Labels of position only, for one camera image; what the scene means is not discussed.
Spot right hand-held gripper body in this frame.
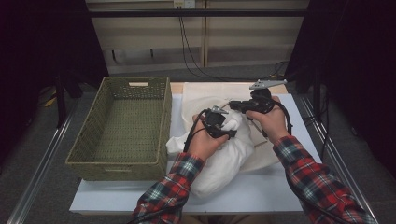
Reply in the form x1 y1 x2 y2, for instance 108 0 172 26
245 79 289 115

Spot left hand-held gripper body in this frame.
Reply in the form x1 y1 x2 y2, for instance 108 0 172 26
202 105 231 140

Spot cream mesh laundry bag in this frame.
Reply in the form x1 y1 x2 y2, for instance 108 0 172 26
180 81 282 173

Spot white garment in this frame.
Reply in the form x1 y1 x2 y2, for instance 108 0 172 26
165 109 256 199

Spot green woven basket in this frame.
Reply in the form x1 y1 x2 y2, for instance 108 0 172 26
64 76 173 182

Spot person's right hand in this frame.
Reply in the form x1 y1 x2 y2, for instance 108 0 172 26
245 95 290 145

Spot person's left hand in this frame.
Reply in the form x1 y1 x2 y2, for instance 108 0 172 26
186 113 231 162

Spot black metal stand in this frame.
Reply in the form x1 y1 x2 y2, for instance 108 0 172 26
312 60 323 119
54 70 68 129

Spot white table sheet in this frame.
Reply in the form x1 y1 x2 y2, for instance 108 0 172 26
68 92 322 216

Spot person's legs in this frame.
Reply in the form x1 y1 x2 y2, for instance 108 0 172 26
180 214 273 224

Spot black horizontal bar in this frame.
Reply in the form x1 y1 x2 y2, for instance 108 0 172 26
88 8 308 19

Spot dark curtain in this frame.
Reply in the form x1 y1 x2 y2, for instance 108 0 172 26
0 0 109 162
284 0 396 179

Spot wooden wall post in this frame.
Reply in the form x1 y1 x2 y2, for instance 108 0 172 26
201 0 209 68

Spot black wall cable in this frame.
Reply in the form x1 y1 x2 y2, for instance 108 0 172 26
177 6 290 81

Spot white wall socket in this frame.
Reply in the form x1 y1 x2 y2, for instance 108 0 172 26
173 0 196 9

